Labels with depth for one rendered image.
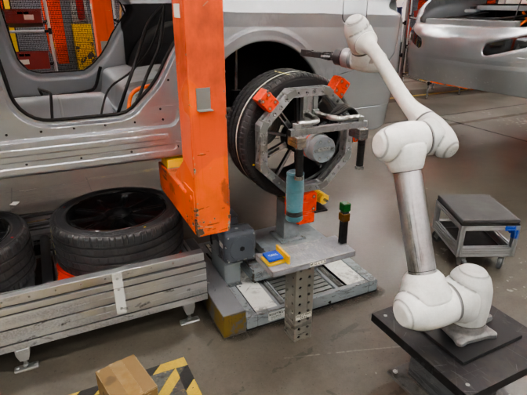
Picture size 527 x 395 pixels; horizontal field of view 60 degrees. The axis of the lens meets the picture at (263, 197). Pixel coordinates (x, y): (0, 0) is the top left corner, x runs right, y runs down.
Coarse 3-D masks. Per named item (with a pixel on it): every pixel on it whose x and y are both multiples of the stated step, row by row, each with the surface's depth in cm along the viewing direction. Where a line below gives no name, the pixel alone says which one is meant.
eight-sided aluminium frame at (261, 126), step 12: (288, 96) 216; (300, 96) 219; (324, 96) 232; (336, 96) 228; (276, 108) 216; (264, 120) 216; (264, 132) 218; (348, 132) 240; (264, 144) 221; (348, 144) 242; (264, 156) 222; (336, 156) 247; (348, 156) 245; (264, 168) 224; (336, 168) 244; (276, 180) 230; (312, 180) 246; (324, 180) 244
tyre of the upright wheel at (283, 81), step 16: (256, 80) 234; (272, 80) 224; (288, 80) 223; (304, 80) 227; (320, 80) 231; (240, 96) 235; (240, 112) 229; (256, 112) 221; (240, 128) 225; (240, 144) 226; (240, 160) 234; (256, 176) 234; (272, 192) 242
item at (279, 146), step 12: (324, 108) 250; (288, 120) 233; (276, 132) 233; (324, 132) 259; (336, 132) 248; (276, 144) 237; (288, 144) 243; (336, 144) 250; (288, 156) 241; (288, 168) 265; (312, 168) 256; (324, 168) 251
